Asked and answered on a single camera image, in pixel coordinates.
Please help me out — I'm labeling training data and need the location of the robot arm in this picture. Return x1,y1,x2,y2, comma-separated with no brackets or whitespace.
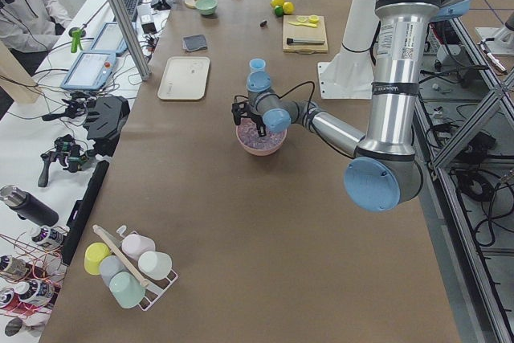
232,0,471,212

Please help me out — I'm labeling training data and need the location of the yellow cup on rack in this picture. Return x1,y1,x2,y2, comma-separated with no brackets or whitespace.
84,242,111,276

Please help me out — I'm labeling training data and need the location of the black thermos bottle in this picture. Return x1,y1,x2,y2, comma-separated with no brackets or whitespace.
1,185,59,227

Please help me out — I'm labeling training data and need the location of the lower whole lemon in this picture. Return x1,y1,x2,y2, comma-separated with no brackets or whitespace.
282,2,295,14

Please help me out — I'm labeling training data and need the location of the pink bowl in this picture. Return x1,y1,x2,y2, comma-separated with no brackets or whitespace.
236,119,287,156

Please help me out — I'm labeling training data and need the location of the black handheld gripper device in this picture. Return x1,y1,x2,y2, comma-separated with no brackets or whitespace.
38,134,96,187

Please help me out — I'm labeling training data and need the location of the upper teach pendant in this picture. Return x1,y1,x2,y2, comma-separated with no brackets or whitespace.
90,22,128,55

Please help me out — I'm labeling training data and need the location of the steel muddler black tip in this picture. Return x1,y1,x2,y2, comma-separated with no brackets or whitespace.
286,38,325,45

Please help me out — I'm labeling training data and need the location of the lower teach pendant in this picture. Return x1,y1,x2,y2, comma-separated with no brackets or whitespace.
60,50,116,91

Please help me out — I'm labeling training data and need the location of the grey folded cloth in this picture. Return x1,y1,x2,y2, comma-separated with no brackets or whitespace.
182,35,208,52

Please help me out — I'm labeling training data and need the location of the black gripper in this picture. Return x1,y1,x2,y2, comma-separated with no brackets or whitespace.
243,104,267,137

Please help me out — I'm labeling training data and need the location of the green lime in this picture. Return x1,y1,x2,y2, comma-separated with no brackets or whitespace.
273,5,284,17

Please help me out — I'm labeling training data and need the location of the white cup rack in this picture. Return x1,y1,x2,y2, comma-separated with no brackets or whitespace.
92,224,178,312

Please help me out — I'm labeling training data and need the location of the light blue plastic cup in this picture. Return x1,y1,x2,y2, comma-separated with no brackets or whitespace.
248,58,266,74

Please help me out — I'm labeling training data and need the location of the aluminium frame post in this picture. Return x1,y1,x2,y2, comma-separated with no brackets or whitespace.
108,0,151,81

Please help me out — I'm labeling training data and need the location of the black keyboard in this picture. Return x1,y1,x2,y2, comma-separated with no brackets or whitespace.
122,0,141,22

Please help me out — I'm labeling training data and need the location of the bottle rack with bottles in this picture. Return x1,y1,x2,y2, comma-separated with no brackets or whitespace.
1,231,66,320

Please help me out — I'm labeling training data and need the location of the yellow plastic knife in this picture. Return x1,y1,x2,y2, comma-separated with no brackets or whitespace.
287,21,318,28

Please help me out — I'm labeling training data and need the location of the upper lemon slice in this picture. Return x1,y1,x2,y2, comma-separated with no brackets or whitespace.
308,15,320,24

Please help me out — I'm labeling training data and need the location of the mint cup on rack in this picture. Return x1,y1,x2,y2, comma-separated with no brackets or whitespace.
109,272,145,308

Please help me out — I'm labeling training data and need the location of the pink cup on rack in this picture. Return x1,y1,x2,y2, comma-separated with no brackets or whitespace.
121,234,156,260

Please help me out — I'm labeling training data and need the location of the cream serving tray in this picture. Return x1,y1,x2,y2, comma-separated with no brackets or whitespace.
157,56,210,100

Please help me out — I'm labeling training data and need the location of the whole lemon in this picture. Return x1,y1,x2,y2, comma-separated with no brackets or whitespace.
282,2,295,14
270,0,285,8

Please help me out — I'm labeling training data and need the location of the grey cup on rack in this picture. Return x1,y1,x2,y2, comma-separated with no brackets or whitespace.
99,255,125,287

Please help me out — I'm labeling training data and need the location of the teach pendant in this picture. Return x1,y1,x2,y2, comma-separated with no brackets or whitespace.
60,50,116,91
90,22,128,55

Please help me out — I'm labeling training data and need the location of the seated person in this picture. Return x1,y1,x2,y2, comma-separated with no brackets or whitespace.
1,0,71,76

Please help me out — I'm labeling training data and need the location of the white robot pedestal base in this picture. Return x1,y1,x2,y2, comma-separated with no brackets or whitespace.
318,0,379,100

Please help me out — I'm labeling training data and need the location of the white cup on rack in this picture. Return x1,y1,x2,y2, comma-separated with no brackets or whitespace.
137,251,173,280

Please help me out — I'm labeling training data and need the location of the upper whole lemon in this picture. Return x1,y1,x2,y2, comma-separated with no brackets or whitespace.
270,0,285,8

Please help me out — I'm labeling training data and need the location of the mint green bowl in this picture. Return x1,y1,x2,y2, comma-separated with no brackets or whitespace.
195,0,218,16

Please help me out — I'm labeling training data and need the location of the clear ice cubes pile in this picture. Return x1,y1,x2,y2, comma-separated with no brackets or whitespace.
236,120,287,150

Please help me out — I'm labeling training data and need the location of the bamboo cutting board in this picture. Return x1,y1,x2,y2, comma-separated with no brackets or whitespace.
283,15,328,53

